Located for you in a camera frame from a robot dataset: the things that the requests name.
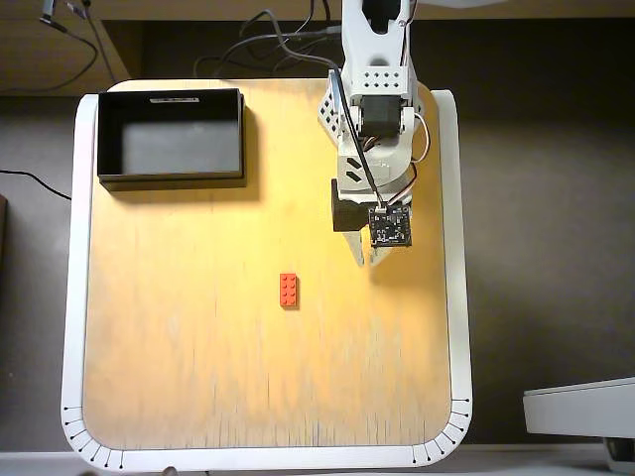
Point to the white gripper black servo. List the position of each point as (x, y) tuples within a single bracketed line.
[(348, 216)]

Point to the red lego block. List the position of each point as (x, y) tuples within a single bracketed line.
[(289, 291)]

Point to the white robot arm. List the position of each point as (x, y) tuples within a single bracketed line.
[(357, 54)]

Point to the black rectangular bin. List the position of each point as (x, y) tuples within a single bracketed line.
[(168, 144)]

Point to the white label strip on bin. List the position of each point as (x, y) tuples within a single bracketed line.
[(173, 99)]

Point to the white table rim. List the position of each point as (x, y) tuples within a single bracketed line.
[(79, 248)]

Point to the light wooden desk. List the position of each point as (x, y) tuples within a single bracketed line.
[(30, 54)]

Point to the black camera circuit board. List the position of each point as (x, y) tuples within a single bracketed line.
[(390, 227)]

